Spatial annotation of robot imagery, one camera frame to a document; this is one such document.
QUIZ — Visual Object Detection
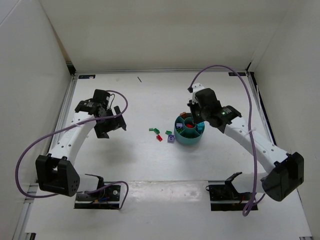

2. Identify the blue corner label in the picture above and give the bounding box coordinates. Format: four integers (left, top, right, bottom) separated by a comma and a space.
228, 72, 247, 77
78, 74, 96, 80

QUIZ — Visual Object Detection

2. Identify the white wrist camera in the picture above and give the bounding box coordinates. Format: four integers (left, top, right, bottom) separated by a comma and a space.
107, 94, 115, 109
187, 83, 205, 102

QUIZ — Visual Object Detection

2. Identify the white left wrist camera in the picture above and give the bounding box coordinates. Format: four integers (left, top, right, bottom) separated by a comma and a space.
107, 94, 115, 109

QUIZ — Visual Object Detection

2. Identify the green two-stud lego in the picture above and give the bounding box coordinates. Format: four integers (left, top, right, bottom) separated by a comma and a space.
153, 128, 160, 134

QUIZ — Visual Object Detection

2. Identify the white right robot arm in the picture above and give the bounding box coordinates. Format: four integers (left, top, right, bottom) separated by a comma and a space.
187, 83, 304, 202

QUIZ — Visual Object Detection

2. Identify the large teal lego brick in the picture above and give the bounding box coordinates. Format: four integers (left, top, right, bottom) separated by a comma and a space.
197, 122, 205, 132

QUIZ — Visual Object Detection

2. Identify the lavender inverted square lego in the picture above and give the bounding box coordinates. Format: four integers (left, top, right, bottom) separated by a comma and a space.
167, 134, 175, 143

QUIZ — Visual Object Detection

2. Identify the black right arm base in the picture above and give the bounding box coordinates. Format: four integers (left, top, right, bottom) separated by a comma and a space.
205, 172, 252, 212

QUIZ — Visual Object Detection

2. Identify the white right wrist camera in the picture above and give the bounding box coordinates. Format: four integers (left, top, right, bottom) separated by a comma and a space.
187, 83, 205, 102

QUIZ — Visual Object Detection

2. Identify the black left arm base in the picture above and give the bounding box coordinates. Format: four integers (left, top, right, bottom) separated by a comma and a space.
73, 183, 122, 210

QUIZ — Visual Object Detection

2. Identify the green square lego brick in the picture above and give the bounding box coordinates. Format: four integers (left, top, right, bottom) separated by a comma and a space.
184, 133, 196, 139

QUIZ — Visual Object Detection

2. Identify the blue left corner label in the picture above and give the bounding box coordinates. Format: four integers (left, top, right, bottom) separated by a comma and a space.
78, 74, 96, 80

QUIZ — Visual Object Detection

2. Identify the red lego tile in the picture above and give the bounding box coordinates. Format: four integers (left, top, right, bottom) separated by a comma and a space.
156, 134, 163, 142

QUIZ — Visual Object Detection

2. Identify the blue right corner label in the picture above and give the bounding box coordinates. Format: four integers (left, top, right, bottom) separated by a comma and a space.
228, 72, 247, 77

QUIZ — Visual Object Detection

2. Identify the teal round divided container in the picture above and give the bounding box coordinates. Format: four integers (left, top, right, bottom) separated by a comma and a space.
174, 112, 205, 145

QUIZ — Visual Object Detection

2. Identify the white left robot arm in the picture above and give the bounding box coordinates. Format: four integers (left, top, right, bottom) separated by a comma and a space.
35, 89, 127, 197

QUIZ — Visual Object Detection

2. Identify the red round printed lego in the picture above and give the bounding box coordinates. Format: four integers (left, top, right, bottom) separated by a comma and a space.
185, 123, 195, 129

